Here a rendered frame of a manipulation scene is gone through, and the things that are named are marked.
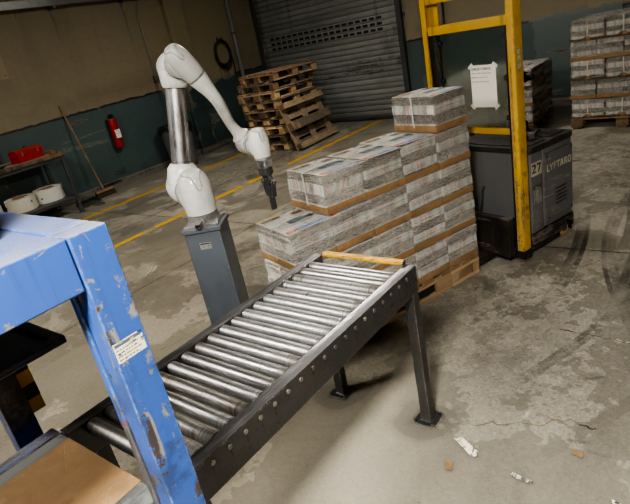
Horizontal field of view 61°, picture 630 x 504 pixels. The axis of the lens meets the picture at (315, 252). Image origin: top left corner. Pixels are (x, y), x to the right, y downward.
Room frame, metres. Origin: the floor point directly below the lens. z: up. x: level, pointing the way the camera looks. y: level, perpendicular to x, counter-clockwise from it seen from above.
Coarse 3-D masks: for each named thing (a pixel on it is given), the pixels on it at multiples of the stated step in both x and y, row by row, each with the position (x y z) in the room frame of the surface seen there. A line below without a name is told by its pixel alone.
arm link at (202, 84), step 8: (200, 80) 2.71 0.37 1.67; (208, 80) 2.74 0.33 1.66; (200, 88) 2.72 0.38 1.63; (208, 88) 2.73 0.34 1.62; (208, 96) 2.75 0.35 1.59; (216, 96) 2.76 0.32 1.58; (216, 104) 2.77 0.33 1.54; (224, 104) 2.80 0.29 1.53; (224, 112) 2.83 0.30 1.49; (224, 120) 2.88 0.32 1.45; (232, 120) 2.91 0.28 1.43; (232, 128) 2.93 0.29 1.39; (240, 128) 2.96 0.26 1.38; (240, 136) 2.93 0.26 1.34; (240, 144) 2.93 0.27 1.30; (248, 152) 2.92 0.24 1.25
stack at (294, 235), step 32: (416, 192) 3.16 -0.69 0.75; (256, 224) 2.98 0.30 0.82; (288, 224) 2.85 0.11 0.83; (320, 224) 2.78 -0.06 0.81; (352, 224) 2.90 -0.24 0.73; (416, 224) 3.14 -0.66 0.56; (288, 256) 2.72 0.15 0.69; (384, 256) 3.00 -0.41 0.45; (416, 256) 3.12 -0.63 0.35; (448, 288) 3.24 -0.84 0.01
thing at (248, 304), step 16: (320, 256) 2.37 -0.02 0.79; (288, 272) 2.25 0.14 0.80; (272, 288) 2.12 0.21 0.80; (224, 320) 1.91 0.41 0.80; (176, 352) 1.74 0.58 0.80; (192, 352) 1.76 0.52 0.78; (160, 368) 1.65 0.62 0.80; (80, 416) 1.46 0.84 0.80; (96, 416) 1.45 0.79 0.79; (64, 432) 1.40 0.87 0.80; (80, 432) 1.41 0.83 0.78; (96, 448) 1.43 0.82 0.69
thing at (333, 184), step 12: (324, 168) 3.00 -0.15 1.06; (336, 168) 2.93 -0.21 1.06; (348, 168) 2.93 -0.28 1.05; (360, 168) 2.97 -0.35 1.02; (312, 180) 2.92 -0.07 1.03; (324, 180) 2.84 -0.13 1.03; (336, 180) 2.88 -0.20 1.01; (348, 180) 2.93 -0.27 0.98; (360, 180) 2.97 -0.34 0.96; (312, 192) 2.94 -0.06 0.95; (324, 192) 2.84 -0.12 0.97; (336, 192) 2.88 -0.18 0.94; (348, 192) 2.92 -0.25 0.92; (360, 192) 2.96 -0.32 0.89; (324, 204) 2.84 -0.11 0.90
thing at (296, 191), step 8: (320, 160) 3.22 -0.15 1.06; (328, 160) 3.18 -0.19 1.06; (296, 168) 3.13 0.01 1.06; (304, 168) 3.09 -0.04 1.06; (288, 176) 3.14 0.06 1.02; (296, 176) 3.06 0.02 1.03; (288, 184) 3.16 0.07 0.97; (296, 184) 3.07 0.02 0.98; (296, 192) 3.08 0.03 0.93; (304, 200) 3.02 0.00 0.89
